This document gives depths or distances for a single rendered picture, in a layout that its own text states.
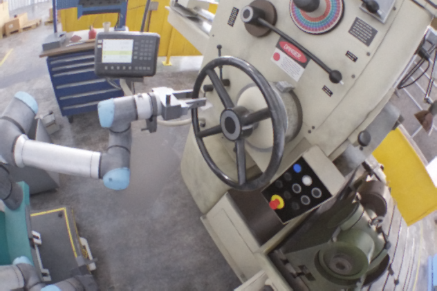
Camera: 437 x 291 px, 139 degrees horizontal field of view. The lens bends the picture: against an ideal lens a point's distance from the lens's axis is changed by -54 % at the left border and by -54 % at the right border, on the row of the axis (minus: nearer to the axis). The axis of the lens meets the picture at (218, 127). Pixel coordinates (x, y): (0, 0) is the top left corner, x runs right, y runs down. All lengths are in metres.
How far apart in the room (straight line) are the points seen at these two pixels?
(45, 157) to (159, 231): 1.27
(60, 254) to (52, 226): 0.21
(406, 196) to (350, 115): 2.95
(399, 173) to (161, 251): 3.19
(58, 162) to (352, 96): 0.79
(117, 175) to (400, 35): 0.79
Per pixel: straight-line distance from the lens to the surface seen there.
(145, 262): 1.62
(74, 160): 0.52
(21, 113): 0.67
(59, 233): 1.48
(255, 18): 0.63
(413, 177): 3.26
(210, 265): 1.67
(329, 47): 0.55
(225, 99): 0.50
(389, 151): 3.09
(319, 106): 0.56
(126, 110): 0.51
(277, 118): 0.35
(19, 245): 1.10
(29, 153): 0.57
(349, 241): 0.61
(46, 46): 1.92
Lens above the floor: 1.62
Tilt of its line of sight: 43 degrees down
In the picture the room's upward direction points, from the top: 24 degrees clockwise
